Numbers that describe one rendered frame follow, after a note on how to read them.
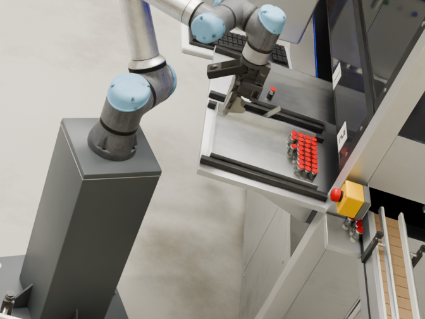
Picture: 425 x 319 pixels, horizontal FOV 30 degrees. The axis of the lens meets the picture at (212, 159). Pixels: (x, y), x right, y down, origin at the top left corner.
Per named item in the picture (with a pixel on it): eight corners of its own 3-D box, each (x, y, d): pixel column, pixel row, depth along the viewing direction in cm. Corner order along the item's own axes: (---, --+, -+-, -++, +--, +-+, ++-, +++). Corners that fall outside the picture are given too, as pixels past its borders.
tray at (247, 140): (312, 142, 259) (316, 133, 257) (314, 193, 239) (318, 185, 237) (214, 109, 255) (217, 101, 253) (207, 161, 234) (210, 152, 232)
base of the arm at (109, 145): (95, 162, 232) (103, 137, 226) (81, 127, 241) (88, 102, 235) (142, 160, 239) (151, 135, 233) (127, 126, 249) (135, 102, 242)
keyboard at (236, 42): (284, 49, 314) (286, 44, 312) (288, 69, 303) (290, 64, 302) (187, 24, 304) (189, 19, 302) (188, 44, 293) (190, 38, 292)
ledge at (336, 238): (366, 230, 238) (369, 226, 237) (369, 262, 228) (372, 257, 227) (322, 217, 236) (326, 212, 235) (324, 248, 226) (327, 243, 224)
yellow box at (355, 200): (358, 204, 230) (369, 186, 225) (360, 221, 224) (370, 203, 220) (334, 196, 228) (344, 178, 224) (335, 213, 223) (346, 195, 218)
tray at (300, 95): (339, 93, 288) (343, 86, 286) (343, 137, 268) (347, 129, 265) (251, 64, 283) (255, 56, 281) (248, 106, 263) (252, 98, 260)
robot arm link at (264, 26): (267, -2, 212) (293, 14, 210) (252, 31, 219) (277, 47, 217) (253, 6, 206) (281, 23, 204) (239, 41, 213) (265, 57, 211)
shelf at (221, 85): (336, 90, 293) (338, 86, 292) (347, 220, 239) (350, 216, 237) (213, 49, 286) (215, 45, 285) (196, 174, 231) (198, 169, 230)
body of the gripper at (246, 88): (255, 105, 223) (271, 71, 215) (226, 96, 222) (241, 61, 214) (256, 90, 229) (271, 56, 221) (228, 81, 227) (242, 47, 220)
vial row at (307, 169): (305, 146, 256) (310, 135, 253) (305, 182, 242) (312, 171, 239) (298, 144, 256) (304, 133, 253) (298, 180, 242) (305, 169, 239)
